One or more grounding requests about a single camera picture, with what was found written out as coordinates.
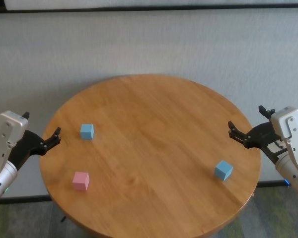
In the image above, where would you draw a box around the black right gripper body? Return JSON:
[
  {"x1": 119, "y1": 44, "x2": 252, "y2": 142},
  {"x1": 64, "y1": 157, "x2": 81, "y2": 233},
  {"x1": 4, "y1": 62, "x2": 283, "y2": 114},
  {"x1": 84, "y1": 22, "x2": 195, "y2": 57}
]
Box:
[{"x1": 244, "y1": 121, "x2": 288, "y2": 164}]

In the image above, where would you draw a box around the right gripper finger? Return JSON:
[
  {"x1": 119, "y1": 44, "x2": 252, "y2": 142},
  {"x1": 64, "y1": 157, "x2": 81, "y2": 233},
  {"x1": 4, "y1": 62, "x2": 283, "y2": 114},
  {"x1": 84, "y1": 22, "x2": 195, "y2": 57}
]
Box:
[
  {"x1": 227, "y1": 120, "x2": 250, "y2": 149},
  {"x1": 258, "y1": 105, "x2": 276, "y2": 120}
]

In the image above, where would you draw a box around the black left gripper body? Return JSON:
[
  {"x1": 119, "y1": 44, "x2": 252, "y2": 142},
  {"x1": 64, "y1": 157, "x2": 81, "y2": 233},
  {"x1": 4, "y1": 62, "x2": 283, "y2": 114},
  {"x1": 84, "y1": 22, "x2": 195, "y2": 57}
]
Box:
[{"x1": 8, "y1": 130, "x2": 47, "y2": 172}]

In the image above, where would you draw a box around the blue cube block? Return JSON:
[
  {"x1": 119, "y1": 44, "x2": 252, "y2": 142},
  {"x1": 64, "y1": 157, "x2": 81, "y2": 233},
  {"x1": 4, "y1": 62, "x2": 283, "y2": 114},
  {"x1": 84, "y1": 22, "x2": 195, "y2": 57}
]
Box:
[
  {"x1": 215, "y1": 160, "x2": 233, "y2": 181},
  {"x1": 79, "y1": 123, "x2": 95, "y2": 141}
]

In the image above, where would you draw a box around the pink cube block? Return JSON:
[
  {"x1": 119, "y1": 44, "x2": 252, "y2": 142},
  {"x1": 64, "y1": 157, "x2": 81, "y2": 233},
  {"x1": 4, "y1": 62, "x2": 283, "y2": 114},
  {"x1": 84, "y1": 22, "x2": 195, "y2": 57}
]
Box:
[{"x1": 72, "y1": 172, "x2": 90, "y2": 191}]

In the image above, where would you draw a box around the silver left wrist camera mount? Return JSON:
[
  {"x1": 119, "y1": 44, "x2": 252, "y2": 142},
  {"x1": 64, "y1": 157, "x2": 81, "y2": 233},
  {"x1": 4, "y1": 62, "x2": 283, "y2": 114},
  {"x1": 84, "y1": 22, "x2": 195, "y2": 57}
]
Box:
[{"x1": 0, "y1": 111, "x2": 29, "y2": 184}]

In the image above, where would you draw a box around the black wall trim strip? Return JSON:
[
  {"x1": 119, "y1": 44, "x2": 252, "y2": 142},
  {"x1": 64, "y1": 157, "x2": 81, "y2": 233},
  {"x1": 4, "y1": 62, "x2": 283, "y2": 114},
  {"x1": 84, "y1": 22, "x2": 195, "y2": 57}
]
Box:
[{"x1": 0, "y1": 4, "x2": 298, "y2": 14}]

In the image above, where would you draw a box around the white foam wall panel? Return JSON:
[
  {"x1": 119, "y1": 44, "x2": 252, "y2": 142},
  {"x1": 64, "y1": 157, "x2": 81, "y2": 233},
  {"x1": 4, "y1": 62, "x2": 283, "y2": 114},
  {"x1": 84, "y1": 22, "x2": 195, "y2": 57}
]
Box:
[{"x1": 3, "y1": 0, "x2": 298, "y2": 11}]

